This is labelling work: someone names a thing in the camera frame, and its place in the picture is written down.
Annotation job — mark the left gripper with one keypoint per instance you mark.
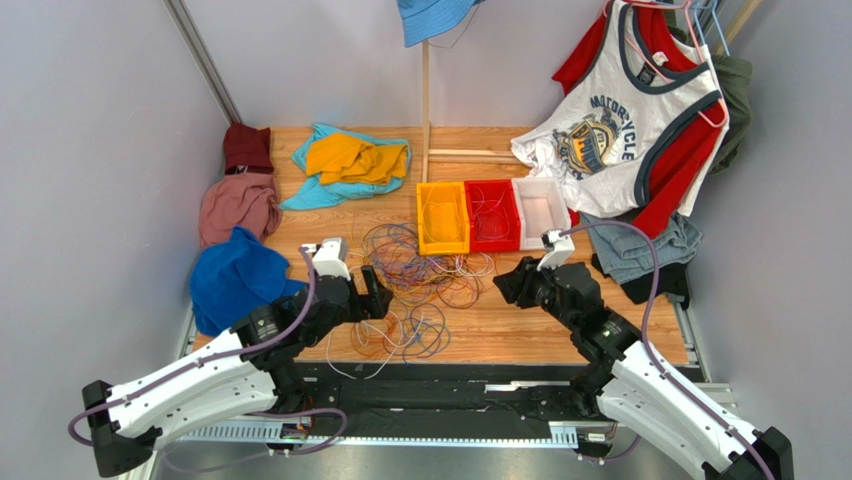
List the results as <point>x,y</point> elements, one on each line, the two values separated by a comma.
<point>378,298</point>

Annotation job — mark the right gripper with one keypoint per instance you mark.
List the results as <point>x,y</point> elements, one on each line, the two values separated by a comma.
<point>532,285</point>

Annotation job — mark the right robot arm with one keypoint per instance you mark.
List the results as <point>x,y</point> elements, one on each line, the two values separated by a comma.
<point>630,383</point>

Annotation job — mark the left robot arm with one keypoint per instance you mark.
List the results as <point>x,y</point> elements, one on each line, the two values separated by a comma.
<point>249,368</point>

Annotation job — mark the red plastic bin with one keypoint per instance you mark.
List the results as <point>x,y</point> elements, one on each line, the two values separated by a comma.
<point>493,216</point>

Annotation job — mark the white plastic bin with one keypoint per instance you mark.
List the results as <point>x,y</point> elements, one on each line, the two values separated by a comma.
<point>541,207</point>

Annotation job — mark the yellow plastic bin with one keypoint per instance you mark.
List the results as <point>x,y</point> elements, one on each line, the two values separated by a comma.
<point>442,219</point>

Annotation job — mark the grey denim shorts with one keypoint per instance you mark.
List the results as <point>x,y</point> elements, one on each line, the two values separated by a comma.
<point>624,255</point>

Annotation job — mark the mustard yellow shirt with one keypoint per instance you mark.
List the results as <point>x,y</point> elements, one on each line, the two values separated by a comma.
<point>343,158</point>

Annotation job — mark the blue cloth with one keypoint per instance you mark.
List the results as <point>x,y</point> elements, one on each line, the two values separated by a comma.
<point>232,278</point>

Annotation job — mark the wooden stand pole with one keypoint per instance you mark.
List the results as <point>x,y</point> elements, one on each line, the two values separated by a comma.
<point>459,156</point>

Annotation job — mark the white motorcycle tank top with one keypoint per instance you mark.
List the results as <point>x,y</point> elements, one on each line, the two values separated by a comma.
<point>602,140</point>

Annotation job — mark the pink cloth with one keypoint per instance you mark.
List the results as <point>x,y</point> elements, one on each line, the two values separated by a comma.
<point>249,200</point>

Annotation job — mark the maroon cloth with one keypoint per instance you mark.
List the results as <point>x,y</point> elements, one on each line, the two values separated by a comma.
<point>247,149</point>

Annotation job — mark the blue bucket hat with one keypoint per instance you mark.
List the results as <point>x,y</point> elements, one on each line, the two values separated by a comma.
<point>425,19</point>

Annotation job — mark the olive green garment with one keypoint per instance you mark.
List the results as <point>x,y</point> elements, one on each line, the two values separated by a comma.
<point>734,76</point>

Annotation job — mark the pink clothes hanger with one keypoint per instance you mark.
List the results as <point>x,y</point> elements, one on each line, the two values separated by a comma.
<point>700,48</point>

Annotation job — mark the aluminium corner profile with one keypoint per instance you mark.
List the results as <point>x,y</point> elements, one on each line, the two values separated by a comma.
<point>188,29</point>

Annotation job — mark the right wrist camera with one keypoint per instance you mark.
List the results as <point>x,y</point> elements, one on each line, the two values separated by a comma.
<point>558,246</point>

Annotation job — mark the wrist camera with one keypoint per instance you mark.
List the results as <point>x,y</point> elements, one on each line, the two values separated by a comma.
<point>329,257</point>
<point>558,246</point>

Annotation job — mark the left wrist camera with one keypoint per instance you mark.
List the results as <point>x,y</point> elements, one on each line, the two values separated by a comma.
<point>329,257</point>

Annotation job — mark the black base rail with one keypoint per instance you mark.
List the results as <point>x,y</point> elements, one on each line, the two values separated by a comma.
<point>446,401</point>

